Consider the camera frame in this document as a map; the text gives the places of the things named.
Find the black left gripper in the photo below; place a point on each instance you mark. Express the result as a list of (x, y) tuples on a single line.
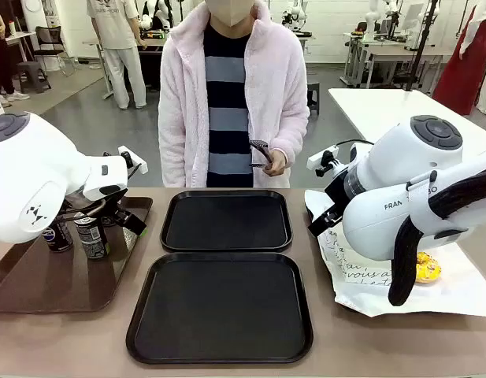
[(113, 204)]

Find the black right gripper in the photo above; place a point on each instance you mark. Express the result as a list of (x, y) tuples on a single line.
[(336, 193)]

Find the black Pepsi can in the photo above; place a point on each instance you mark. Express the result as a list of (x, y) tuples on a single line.
[(59, 238)]

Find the metal serving tongs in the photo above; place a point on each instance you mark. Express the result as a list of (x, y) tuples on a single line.
[(262, 151)]

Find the person's right forearm pink sleeve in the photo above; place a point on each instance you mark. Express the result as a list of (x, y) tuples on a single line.
[(171, 157)]

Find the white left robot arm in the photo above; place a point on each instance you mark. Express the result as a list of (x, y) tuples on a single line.
[(30, 177)]

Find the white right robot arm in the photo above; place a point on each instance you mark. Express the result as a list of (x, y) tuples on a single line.
[(384, 220)]

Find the person's left forearm pink sleeve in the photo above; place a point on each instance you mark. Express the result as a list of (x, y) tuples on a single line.
[(291, 138)]

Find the person's left hand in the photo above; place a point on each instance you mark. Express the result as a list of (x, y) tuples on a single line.
[(277, 163)]

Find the black drink can white text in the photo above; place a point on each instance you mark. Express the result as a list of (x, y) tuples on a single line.
[(92, 240)]

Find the white paper sheet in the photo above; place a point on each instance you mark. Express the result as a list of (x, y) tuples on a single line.
[(364, 289)]

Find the black plastic tray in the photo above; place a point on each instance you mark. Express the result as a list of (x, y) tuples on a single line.
[(227, 224), (219, 311)]

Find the brown plastic tray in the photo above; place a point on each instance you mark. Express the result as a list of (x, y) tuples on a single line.
[(49, 283)]

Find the yellow sprinkled donut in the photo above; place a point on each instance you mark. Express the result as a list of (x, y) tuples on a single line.
[(428, 267)]

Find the white table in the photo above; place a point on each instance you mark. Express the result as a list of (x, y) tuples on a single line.
[(364, 106)]

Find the dark stool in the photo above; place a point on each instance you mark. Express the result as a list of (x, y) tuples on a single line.
[(313, 96)]

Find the person in pink fleece jacket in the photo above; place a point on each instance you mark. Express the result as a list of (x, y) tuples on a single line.
[(187, 98)]

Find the person in white clothes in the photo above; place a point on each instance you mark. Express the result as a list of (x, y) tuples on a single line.
[(116, 51)]

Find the grey plastic stool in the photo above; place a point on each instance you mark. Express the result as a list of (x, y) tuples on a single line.
[(32, 75)]

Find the grey lab desk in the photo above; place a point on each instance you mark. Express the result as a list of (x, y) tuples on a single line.
[(388, 53)]

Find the black office chair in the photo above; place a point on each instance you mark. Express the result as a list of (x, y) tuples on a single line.
[(49, 43)]

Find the black stand pole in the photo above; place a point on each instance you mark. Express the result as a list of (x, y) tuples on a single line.
[(420, 43)]

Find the mannequin in red dress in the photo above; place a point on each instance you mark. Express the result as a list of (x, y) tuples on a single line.
[(463, 67)]

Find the person in black clothes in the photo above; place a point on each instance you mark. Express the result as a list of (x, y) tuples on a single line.
[(2, 59)]

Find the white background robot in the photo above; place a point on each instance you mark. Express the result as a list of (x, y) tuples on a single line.
[(294, 13)]

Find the beige face mask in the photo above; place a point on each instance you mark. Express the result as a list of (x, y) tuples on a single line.
[(228, 12)]

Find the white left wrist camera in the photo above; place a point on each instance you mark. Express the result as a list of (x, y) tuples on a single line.
[(138, 163)]

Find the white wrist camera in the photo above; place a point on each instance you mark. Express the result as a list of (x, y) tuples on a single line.
[(138, 163), (319, 158)]

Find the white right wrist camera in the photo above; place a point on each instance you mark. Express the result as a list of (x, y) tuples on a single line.
[(319, 158)]

